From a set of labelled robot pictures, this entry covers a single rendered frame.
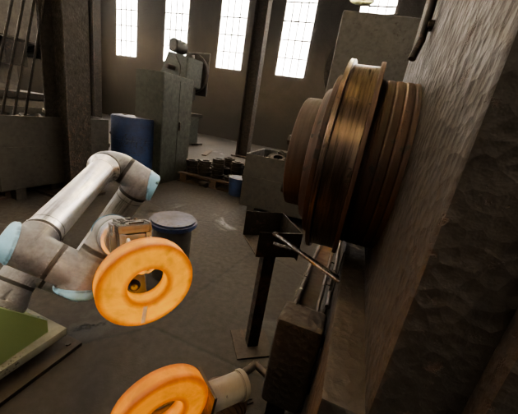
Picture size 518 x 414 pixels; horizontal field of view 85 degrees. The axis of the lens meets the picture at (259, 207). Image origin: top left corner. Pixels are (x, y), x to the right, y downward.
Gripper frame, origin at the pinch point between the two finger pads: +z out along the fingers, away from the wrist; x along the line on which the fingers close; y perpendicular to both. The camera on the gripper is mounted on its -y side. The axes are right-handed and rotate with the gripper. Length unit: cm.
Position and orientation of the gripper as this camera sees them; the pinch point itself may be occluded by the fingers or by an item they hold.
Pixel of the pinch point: (145, 271)
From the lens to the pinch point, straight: 53.0
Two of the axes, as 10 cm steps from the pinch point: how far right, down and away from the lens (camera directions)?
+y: -0.1, -10.0, -0.9
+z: 5.8, 0.7, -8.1
